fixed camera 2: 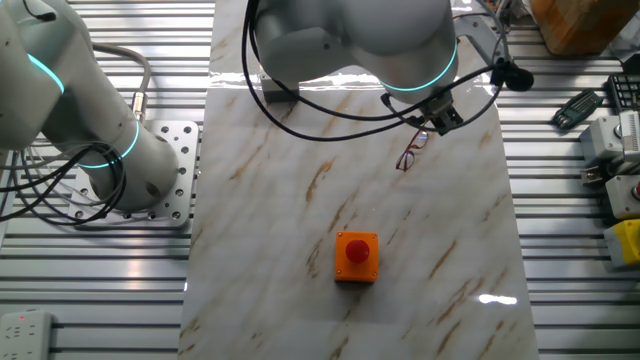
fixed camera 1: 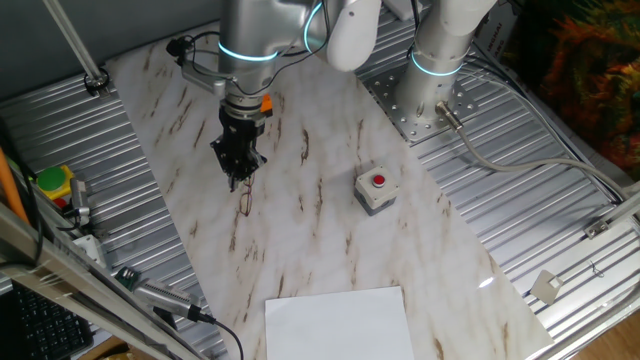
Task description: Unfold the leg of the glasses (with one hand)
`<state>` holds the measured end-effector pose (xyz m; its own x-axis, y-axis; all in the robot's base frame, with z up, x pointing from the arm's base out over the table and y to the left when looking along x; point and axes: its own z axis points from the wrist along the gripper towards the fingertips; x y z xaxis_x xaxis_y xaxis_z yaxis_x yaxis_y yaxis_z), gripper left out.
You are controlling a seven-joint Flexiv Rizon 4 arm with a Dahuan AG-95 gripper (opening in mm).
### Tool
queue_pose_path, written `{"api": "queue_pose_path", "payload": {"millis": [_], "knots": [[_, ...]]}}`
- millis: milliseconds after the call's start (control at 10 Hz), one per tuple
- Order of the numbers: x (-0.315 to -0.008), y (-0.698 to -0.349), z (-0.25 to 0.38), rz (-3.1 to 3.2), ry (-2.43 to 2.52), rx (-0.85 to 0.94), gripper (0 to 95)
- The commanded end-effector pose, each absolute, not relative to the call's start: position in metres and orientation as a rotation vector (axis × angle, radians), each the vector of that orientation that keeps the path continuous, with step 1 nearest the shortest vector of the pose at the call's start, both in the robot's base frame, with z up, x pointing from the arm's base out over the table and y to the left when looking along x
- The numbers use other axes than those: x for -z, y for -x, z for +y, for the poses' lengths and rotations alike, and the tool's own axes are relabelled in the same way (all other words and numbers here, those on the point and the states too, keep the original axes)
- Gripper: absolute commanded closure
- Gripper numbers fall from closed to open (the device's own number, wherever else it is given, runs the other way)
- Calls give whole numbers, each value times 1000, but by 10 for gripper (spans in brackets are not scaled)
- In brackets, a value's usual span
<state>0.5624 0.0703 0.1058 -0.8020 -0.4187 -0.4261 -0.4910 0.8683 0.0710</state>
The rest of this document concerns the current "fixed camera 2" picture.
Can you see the orange box red mushroom button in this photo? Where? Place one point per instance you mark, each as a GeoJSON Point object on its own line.
{"type": "Point", "coordinates": [357, 267]}

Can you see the silver ribbed camera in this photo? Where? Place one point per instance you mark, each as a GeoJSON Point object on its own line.
{"type": "Point", "coordinates": [631, 135]}

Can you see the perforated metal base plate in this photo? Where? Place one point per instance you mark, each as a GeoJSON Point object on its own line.
{"type": "Point", "coordinates": [185, 150]}

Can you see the brown wooden box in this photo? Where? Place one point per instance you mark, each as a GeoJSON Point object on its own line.
{"type": "Point", "coordinates": [575, 25]}

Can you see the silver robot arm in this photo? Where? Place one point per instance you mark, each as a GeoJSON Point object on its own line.
{"type": "Point", "coordinates": [350, 40]}

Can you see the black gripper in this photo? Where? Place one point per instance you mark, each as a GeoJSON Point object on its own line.
{"type": "Point", "coordinates": [442, 115]}

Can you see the marble patterned board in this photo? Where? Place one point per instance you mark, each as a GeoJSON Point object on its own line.
{"type": "Point", "coordinates": [300, 200]}

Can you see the yellow box green button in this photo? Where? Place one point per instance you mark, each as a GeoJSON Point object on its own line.
{"type": "Point", "coordinates": [625, 245]}

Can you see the white power strip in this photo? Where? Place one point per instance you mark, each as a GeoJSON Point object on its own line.
{"type": "Point", "coordinates": [25, 335]}

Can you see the grey box with red button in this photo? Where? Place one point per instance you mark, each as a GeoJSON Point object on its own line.
{"type": "Point", "coordinates": [625, 200]}

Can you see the light grey switch box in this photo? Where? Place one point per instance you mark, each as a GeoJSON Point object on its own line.
{"type": "Point", "coordinates": [600, 140]}

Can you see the dark red framed glasses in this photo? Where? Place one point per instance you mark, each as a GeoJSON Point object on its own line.
{"type": "Point", "coordinates": [407, 160]}

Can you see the grey box small red button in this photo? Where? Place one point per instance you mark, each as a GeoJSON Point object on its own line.
{"type": "Point", "coordinates": [275, 95]}

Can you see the black keyboard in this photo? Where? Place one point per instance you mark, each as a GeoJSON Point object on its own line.
{"type": "Point", "coordinates": [627, 92]}

